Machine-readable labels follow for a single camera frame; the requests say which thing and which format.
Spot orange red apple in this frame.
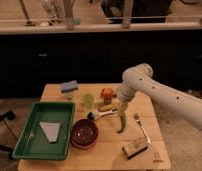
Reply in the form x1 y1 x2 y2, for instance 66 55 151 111
101 88 113 98

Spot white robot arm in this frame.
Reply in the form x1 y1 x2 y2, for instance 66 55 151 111
116 63 202 131

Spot green plastic tray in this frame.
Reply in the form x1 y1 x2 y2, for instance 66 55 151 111
12 102 75 160

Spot yellow banana piece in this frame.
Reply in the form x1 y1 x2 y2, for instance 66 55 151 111
98 102 119 112

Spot green chili pepper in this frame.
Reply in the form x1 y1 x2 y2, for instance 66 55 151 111
117 115 126 133

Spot silver fork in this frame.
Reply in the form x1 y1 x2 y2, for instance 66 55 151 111
134 113 151 145

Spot green plastic cup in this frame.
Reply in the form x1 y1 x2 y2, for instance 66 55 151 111
83 93 94 108

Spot wooden block eraser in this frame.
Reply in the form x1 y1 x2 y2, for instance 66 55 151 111
122 140 149 159

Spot dark red bowl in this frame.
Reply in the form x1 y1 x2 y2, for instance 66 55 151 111
71 119 99 149

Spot small pale cup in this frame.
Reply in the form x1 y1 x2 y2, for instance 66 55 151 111
64 91 75 100

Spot blue sponge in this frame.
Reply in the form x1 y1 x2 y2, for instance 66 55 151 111
61 80 78 93

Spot grey folded cloth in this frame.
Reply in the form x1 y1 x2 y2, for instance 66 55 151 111
39 122 60 143

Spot black stand legs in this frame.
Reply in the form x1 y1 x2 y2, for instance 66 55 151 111
0 110 16 160

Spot white handled brush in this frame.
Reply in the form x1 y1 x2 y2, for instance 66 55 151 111
87 109 117 120

